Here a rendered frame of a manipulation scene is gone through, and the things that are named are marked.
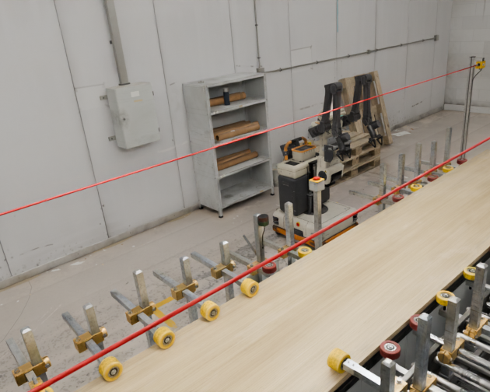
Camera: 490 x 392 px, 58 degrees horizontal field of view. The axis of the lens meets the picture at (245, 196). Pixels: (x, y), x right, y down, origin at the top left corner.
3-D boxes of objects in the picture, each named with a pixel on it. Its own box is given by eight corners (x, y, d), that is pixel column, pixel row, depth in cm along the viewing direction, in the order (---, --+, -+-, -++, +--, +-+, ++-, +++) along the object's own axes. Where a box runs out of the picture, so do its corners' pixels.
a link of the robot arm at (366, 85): (367, 74, 391) (359, 76, 384) (372, 74, 387) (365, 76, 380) (368, 122, 406) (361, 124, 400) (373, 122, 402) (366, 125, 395)
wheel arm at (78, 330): (62, 319, 211) (60, 313, 210) (69, 316, 213) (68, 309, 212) (107, 373, 175) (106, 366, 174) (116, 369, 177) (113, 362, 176)
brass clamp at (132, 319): (126, 320, 208) (124, 311, 206) (151, 307, 215) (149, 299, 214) (132, 326, 203) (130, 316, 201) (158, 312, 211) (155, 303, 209)
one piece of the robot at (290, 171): (278, 221, 463) (273, 144, 432) (313, 204, 495) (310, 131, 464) (302, 230, 439) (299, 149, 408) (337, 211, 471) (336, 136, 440)
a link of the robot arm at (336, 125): (337, 82, 365) (329, 84, 358) (344, 82, 361) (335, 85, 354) (337, 132, 382) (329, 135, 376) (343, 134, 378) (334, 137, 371)
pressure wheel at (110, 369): (120, 360, 182) (106, 377, 179) (108, 352, 177) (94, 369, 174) (127, 368, 178) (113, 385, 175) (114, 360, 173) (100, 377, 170)
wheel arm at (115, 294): (110, 296, 226) (109, 290, 224) (117, 293, 228) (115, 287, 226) (161, 341, 190) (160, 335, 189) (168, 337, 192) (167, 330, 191)
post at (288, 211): (288, 271, 279) (284, 202, 261) (292, 269, 281) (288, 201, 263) (292, 274, 276) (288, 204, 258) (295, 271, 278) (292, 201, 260)
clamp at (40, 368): (14, 379, 178) (10, 369, 176) (47, 362, 186) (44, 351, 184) (19, 387, 174) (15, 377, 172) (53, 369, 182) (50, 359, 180)
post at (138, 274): (149, 352, 220) (131, 270, 202) (155, 349, 222) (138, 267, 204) (153, 356, 217) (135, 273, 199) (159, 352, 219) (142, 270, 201)
